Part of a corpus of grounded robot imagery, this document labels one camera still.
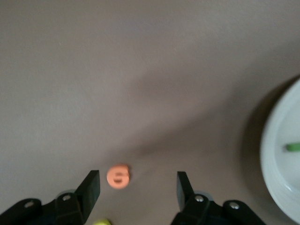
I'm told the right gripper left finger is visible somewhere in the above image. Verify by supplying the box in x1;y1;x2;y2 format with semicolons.
0;170;101;225

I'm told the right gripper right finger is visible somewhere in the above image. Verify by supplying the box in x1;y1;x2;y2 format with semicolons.
171;171;265;225

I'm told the green foam letter l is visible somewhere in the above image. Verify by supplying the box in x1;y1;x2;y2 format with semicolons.
285;143;300;152

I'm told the brown table cover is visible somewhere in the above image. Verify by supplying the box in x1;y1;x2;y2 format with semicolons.
0;0;300;225

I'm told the beige round plate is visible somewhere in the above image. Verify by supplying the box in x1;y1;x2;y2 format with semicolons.
260;77;300;223

